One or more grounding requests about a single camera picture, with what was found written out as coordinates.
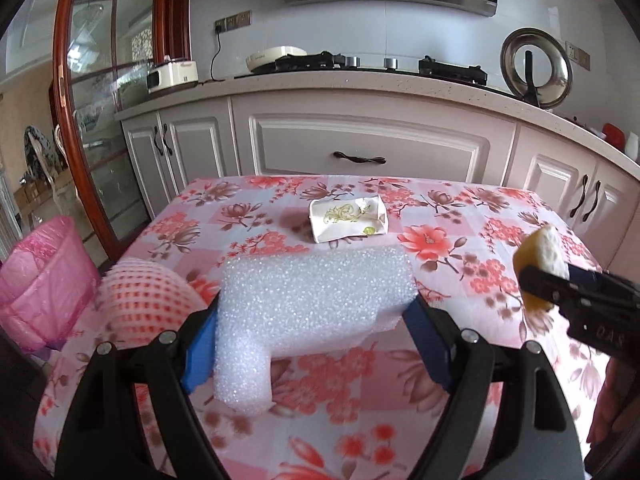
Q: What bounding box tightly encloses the white foam block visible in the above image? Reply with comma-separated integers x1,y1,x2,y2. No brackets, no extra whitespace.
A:
212,245,419,417

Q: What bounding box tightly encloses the bin with pink bag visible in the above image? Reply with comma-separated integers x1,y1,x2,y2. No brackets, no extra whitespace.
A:
0,215,104,361

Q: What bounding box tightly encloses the white square floral plate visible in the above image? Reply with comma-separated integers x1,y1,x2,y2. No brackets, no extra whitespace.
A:
308,195,390,245

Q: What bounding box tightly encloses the pink floral tablecloth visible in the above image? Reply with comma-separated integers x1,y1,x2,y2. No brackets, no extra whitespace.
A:
32,174,619,480

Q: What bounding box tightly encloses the white countertop appliance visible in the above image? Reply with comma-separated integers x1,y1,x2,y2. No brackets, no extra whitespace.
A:
146,55,200,95

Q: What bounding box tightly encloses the single wall socket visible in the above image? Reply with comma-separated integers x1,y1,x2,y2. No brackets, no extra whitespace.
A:
564,39,591,70

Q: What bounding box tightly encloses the steel pot lid on stand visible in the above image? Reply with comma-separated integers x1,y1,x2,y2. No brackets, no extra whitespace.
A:
500,27,574,111

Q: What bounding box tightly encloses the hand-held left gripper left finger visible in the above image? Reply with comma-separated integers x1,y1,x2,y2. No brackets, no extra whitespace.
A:
57,304,227,480

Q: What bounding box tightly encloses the wall socket strip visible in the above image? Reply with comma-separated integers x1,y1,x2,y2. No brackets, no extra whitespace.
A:
214,10,252,32

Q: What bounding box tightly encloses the dark drawer handle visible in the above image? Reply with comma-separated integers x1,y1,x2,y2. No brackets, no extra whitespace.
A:
333,150,388,165

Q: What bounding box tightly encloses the red container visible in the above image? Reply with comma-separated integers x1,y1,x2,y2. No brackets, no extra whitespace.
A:
601,122,626,151

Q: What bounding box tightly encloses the black power cable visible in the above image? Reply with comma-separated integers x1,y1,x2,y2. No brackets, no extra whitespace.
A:
208,29,224,82

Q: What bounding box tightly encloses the black gas stove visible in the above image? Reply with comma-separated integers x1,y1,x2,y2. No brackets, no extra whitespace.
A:
234,51,489,87

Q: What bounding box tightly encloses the wooden framed glass door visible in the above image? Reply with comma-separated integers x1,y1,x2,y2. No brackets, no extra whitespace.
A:
52,0,194,262

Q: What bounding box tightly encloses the black white patterned chair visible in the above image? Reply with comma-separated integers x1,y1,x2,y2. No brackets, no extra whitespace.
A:
23,124,64,184

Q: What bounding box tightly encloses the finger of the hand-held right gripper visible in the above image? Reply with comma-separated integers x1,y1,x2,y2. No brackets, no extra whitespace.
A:
517,265,584,314
567,263,609,286

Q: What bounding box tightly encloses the pink foam fruit net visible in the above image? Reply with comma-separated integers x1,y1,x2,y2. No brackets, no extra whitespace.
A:
97,257,209,347

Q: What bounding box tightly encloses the cream electric pan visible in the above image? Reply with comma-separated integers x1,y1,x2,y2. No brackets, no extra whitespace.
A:
244,45,309,72

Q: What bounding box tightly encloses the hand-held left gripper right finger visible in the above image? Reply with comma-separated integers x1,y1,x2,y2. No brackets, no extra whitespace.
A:
401,298,587,480

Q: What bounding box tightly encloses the white kitchen base cabinet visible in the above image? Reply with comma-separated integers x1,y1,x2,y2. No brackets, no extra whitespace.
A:
115,71,640,272

